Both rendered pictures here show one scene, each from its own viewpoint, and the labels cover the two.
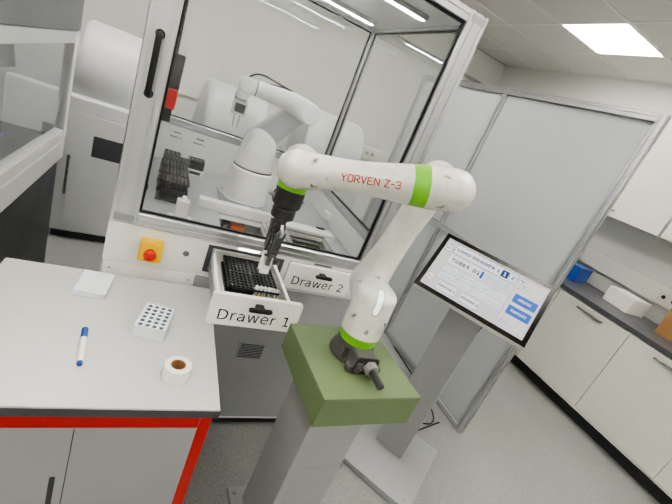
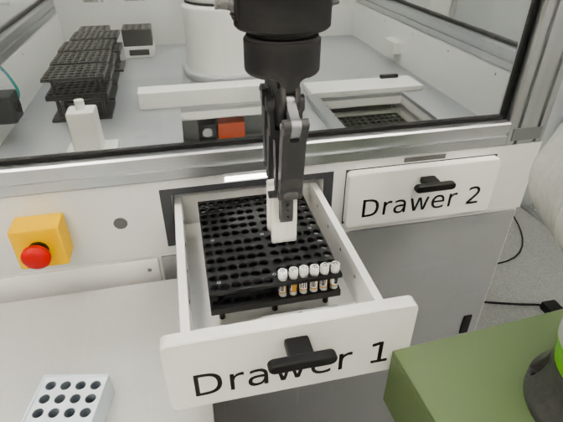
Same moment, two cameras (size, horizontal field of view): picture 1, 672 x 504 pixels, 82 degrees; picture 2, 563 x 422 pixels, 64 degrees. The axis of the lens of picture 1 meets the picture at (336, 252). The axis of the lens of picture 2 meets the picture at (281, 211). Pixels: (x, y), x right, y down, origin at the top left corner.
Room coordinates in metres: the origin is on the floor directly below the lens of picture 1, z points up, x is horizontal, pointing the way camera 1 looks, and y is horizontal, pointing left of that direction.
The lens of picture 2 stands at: (0.72, 0.08, 1.30)
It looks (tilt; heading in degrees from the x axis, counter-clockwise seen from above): 33 degrees down; 15
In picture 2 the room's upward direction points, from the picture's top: straight up
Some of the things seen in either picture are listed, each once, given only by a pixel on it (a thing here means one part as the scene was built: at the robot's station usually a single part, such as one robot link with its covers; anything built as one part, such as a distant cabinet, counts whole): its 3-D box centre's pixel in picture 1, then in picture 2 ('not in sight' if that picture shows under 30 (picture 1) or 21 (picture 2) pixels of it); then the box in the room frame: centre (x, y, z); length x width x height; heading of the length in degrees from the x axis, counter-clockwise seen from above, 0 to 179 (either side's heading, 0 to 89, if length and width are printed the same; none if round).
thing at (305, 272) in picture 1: (318, 279); (421, 191); (1.48, 0.02, 0.87); 0.29 x 0.02 x 0.11; 118
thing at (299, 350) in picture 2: (260, 309); (299, 352); (1.04, 0.15, 0.91); 0.07 x 0.04 x 0.01; 118
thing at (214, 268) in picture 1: (247, 281); (261, 249); (1.25, 0.26, 0.86); 0.40 x 0.26 x 0.06; 28
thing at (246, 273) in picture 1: (247, 281); (262, 250); (1.24, 0.25, 0.87); 0.22 x 0.18 x 0.06; 28
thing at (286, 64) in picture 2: (280, 219); (281, 79); (1.16, 0.20, 1.16); 0.08 x 0.07 x 0.09; 28
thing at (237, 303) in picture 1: (255, 312); (293, 352); (1.06, 0.16, 0.87); 0.29 x 0.02 x 0.11; 118
